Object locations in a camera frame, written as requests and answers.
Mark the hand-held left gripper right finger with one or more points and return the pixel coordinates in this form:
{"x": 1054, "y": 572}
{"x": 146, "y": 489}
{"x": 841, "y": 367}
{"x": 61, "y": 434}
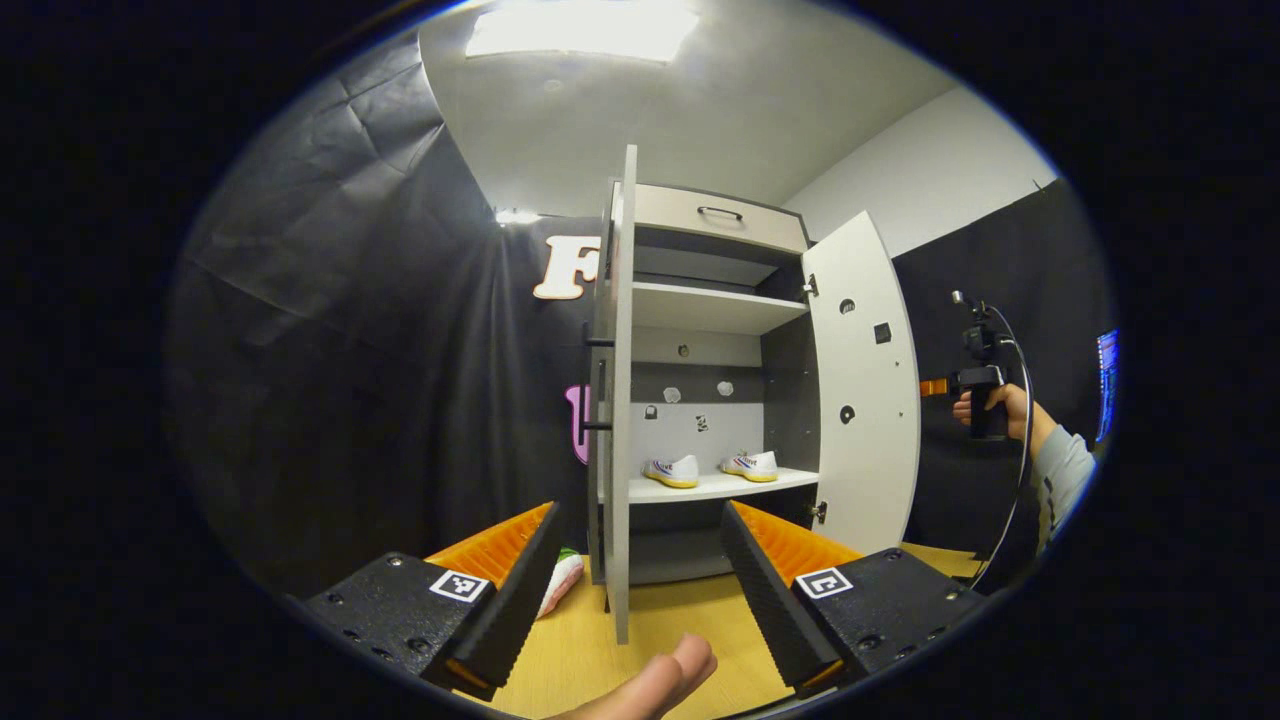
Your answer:
{"x": 770, "y": 610}

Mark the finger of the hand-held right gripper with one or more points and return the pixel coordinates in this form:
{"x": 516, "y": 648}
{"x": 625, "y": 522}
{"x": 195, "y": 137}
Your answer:
{"x": 935, "y": 387}

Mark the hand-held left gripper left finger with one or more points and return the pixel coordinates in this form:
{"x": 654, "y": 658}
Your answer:
{"x": 515, "y": 600}

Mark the white cabinet door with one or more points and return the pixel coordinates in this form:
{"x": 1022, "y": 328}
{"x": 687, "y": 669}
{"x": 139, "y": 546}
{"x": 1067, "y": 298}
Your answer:
{"x": 870, "y": 470}
{"x": 622, "y": 400}

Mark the white shoe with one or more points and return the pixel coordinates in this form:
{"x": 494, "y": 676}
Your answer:
{"x": 752, "y": 465}
{"x": 675, "y": 472}

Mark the white shoe cabinet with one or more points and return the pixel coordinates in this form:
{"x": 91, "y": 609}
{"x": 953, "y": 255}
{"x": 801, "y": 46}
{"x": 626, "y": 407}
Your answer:
{"x": 710, "y": 308}

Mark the white cabinet shelf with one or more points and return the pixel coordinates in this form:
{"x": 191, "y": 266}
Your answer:
{"x": 710, "y": 308}
{"x": 720, "y": 487}

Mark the white cabinet drawer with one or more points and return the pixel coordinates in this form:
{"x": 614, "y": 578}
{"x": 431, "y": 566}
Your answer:
{"x": 670, "y": 210}

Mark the pink and green toy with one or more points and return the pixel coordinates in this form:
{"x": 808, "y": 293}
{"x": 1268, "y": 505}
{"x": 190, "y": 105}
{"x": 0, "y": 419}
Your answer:
{"x": 560, "y": 585}

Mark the blue lit screen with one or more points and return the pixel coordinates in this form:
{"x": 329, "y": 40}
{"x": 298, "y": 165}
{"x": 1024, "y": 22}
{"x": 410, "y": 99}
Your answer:
{"x": 1107, "y": 385}

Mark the ceiling light panel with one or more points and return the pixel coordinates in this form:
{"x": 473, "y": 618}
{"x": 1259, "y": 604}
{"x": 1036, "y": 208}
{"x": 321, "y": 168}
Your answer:
{"x": 580, "y": 30}

